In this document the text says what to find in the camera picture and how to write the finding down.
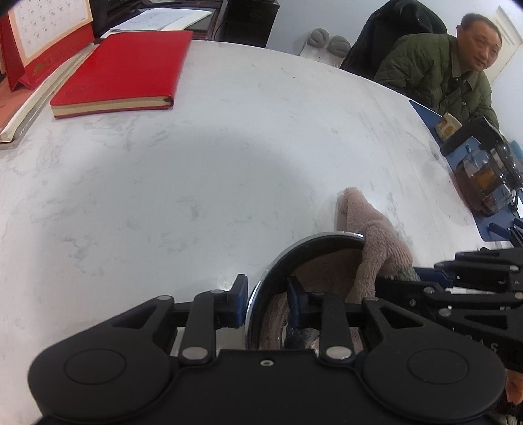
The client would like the pink and green fluffy cloth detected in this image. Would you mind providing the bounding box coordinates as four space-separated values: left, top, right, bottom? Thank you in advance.
259 187 421 353

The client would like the stainless steel bowl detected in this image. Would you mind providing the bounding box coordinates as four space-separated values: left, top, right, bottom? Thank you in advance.
245 231 369 353

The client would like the red hardcover notebook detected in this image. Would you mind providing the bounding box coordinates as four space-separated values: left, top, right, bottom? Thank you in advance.
50 29 194 119

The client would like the red desk calendar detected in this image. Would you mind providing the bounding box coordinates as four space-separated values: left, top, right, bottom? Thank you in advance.
0 0 96 92

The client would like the white cup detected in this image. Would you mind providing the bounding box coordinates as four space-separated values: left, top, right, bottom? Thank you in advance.
434 112 465 140

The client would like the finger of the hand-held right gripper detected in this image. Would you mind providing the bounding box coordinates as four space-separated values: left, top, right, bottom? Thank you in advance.
374 277 523 328
434 247 523 292

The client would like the dark wooden desk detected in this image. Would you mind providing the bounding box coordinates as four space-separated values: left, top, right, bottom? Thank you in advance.
94 0 229 42

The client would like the black office chair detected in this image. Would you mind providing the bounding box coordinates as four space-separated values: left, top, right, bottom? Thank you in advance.
340 0 448 81

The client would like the open paper document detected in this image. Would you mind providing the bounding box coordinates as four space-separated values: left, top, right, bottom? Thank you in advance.
100 8 214 34

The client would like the pink softcover notebook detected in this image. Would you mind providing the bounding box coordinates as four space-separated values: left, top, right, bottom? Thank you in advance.
0 43 101 145

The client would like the grey plush slipper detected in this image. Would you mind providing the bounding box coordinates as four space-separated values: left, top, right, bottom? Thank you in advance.
300 28 332 63
323 35 352 68

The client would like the black cabinet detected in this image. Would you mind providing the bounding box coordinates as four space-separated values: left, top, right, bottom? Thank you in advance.
221 0 281 48

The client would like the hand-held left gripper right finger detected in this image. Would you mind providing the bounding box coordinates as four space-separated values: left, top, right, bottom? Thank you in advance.
287 277 424 365

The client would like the person's right hand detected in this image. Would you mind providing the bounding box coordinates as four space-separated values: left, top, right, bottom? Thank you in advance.
505 369 523 408

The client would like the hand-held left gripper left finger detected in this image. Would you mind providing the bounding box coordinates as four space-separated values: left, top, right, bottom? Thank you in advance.
112 274 249 366

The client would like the glass teapot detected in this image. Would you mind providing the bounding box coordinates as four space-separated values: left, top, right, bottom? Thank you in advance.
440 116 523 217

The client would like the blue table mat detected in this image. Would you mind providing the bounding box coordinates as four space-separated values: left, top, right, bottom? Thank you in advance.
409 99 523 243

